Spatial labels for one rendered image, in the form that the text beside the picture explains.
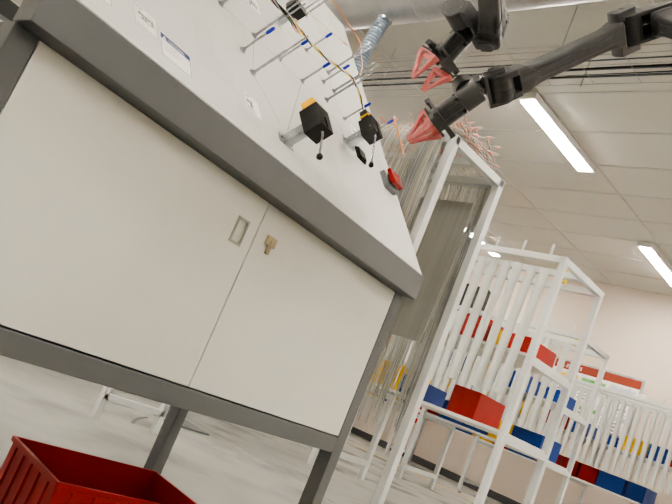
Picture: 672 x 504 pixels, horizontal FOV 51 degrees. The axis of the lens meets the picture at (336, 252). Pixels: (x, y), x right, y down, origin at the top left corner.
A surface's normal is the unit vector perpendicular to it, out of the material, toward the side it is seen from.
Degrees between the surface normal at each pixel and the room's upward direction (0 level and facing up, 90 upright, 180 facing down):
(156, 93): 90
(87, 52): 90
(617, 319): 90
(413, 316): 90
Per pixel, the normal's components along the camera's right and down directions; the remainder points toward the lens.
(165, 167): 0.76, 0.19
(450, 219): -0.62, -0.40
